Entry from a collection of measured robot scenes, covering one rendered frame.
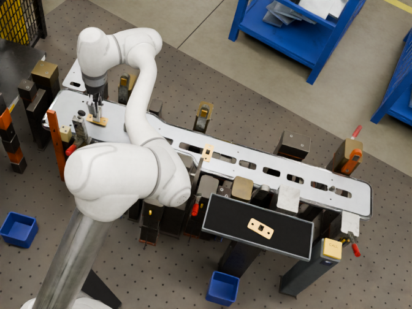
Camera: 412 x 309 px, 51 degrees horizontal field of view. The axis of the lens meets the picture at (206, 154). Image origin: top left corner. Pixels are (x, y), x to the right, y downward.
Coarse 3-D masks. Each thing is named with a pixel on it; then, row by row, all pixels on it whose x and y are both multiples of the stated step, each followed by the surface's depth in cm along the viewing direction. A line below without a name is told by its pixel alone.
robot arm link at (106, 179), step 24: (96, 144) 99; (120, 144) 103; (72, 168) 97; (96, 168) 94; (120, 168) 97; (144, 168) 102; (72, 192) 97; (96, 192) 96; (120, 192) 99; (144, 192) 104; (72, 216) 107; (96, 216) 102; (72, 240) 107; (96, 240) 107; (72, 264) 109; (48, 288) 113; (72, 288) 113
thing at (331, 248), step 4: (324, 240) 147; (328, 240) 147; (332, 240) 147; (324, 244) 146; (328, 244) 146; (332, 244) 146; (336, 244) 147; (340, 244) 147; (324, 248) 145; (328, 248) 145; (332, 248) 145; (336, 248) 146; (340, 248) 146; (324, 252) 144; (328, 252) 144; (332, 252) 145; (336, 252) 145; (340, 252) 145; (332, 256) 144; (336, 256) 144; (340, 256) 144
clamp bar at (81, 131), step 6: (78, 114) 152; (84, 114) 152; (72, 120) 149; (78, 120) 149; (84, 120) 151; (78, 126) 152; (84, 126) 153; (78, 132) 157; (84, 132) 156; (78, 138) 161; (84, 138) 160
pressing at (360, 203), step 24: (72, 96) 181; (120, 120) 178; (192, 144) 178; (216, 144) 180; (216, 168) 174; (240, 168) 176; (288, 168) 180; (312, 168) 182; (312, 192) 175; (360, 192) 179; (360, 216) 173
